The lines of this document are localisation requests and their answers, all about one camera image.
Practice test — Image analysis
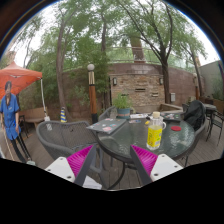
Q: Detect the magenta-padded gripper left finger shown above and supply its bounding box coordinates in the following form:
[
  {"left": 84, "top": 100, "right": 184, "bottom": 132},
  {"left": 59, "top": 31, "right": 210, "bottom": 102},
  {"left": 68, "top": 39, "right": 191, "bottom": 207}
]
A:
[{"left": 44, "top": 143, "right": 103, "bottom": 191}]

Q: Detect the yellow-labelled clear drink bottle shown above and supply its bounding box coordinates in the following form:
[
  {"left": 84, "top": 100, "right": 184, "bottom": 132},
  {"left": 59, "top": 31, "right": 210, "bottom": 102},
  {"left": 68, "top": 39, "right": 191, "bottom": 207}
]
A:
[{"left": 146, "top": 111, "right": 164, "bottom": 152}]

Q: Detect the dark forked tree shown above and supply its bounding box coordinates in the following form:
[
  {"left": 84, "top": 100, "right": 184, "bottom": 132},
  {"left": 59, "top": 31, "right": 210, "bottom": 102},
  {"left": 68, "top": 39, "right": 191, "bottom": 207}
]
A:
[{"left": 116, "top": 0, "right": 208, "bottom": 105}]

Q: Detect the orange canopy tent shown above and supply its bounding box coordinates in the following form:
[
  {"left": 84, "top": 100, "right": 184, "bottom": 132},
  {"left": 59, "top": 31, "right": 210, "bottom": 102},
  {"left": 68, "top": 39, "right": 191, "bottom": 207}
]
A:
[{"left": 0, "top": 60, "right": 51, "bottom": 123}]

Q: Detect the green plant in teal pot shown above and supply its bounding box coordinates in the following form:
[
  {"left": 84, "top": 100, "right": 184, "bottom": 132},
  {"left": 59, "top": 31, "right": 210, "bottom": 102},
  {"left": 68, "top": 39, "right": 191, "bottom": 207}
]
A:
[{"left": 112, "top": 93, "right": 134, "bottom": 120}]

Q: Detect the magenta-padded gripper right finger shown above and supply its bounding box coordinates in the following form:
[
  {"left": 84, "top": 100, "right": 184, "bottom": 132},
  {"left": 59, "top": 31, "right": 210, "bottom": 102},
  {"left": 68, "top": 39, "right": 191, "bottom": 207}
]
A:
[{"left": 129, "top": 144, "right": 184, "bottom": 187}]

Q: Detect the grey mesh patio chair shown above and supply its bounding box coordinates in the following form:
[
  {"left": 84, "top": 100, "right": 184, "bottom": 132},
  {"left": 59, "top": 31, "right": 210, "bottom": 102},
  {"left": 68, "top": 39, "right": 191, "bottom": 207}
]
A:
[
  {"left": 98, "top": 105, "right": 118, "bottom": 122},
  {"left": 35, "top": 119, "right": 101, "bottom": 161},
  {"left": 181, "top": 99, "right": 208, "bottom": 168}
]

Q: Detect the grey laptop with stickers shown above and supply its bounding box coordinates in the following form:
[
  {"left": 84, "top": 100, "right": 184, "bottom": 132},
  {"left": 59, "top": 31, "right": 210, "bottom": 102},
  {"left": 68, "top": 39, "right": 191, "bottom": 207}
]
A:
[{"left": 85, "top": 117, "right": 128, "bottom": 135}]

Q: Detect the black jacket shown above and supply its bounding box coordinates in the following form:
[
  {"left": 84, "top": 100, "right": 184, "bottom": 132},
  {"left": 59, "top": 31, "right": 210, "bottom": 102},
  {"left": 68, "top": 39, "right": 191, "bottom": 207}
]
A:
[{"left": 183, "top": 99, "right": 206, "bottom": 132}]

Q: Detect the round dark patio table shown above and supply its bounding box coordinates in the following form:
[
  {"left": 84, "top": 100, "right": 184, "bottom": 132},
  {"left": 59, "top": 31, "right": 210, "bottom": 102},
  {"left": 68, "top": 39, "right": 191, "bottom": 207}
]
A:
[{"left": 203, "top": 103, "right": 218, "bottom": 112}]

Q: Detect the wooden bench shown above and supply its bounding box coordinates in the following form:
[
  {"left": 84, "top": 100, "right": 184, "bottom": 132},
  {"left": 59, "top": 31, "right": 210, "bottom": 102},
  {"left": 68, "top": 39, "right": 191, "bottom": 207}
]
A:
[{"left": 19, "top": 106, "right": 48, "bottom": 129}]

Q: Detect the black metal slatted chair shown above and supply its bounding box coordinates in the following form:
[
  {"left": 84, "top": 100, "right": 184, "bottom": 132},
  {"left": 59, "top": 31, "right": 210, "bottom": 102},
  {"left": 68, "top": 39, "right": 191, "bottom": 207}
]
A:
[{"left": 206, "top": 109, "right": 224, "bottom": 143}]

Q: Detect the black laptop with stickers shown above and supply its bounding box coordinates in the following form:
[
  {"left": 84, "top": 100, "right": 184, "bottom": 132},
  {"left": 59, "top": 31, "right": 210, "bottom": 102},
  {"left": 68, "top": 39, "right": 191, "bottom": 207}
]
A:
[{"left": 160, "top": 112, "right": 184, "bottom": 122}]

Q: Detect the wooden lamp post, globe light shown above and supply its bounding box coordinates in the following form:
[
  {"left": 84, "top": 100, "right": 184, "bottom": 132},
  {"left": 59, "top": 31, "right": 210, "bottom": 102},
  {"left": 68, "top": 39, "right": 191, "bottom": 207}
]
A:
[{"left": 86, "top": 63, "right": 99, "bottom": 124}]

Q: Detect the leaning brown tree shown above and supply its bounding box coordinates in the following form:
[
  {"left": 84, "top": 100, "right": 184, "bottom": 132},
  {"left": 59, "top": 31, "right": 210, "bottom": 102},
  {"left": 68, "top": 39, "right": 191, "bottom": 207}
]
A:
[{"left": 54, "top": 0, "right": 88, "bottom": 118}]

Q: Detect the slim wooden lamp post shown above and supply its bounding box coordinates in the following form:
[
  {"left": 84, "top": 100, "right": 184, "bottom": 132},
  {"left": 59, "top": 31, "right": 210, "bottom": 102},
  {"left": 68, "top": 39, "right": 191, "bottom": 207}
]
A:
[{"left": 192, "top": 72, "right": 200, "bottom": 101}]

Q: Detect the person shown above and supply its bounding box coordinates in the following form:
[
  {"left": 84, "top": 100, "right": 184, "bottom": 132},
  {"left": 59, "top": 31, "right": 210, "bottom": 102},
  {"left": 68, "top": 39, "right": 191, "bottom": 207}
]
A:
[{"left": 0, "top": 80, "right": 33, "bottom": 164}]

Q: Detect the white sticker sheet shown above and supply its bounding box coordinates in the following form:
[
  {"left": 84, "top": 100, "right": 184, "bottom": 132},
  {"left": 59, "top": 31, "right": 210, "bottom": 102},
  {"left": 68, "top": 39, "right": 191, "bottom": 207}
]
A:
[{"left": 129, "top": 113, "right": 149, "bottom": 120}]

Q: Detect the yellow blue striped cone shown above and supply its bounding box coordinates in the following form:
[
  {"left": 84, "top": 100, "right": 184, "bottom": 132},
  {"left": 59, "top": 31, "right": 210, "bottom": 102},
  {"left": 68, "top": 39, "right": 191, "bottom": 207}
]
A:
[{"left": 59, "top": 106, "right": 68, "bottom": 123}]

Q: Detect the closed maroon patio umbrella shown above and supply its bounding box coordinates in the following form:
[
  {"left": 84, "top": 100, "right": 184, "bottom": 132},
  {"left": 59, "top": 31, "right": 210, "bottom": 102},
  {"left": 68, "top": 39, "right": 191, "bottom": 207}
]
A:
[{"left": 218, "top": 61, "right": 224, "bottom": 101}]

